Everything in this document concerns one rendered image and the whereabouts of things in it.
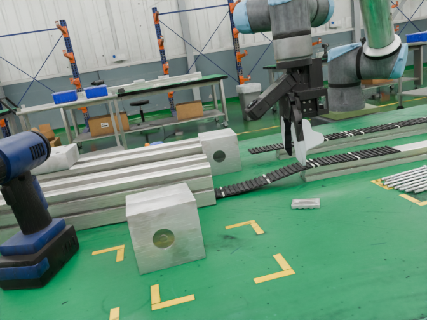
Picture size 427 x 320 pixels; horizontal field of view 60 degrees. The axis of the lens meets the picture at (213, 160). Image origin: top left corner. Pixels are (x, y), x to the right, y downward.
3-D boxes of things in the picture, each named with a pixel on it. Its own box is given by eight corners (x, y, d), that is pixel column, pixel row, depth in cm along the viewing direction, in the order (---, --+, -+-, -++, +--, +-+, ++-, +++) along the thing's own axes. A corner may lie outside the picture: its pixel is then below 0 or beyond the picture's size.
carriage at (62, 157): (82, 167, 99) (76, 143, 97) (72, 180, 88) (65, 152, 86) (21, 178, 98) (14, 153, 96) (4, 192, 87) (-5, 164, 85)
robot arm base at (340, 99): (315, 107, 146) (314, 82, 142) (347, 101, 150) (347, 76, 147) (340, 113, 132) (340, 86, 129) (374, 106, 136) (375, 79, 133)
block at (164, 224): (192, 227, 66) (183, 178, 64) (206, 258, 55) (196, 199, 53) (137, 241, 64) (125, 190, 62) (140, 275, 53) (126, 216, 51)
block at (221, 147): (233, 159, 105) (229, 126, 103) (241, 171, 93) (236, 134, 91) (202, 164, 105) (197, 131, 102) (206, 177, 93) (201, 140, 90)
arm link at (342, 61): (334, 79, 146) (333, 43, 141) (369, 78, 138) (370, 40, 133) (322, 84, 137) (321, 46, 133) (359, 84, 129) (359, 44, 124)
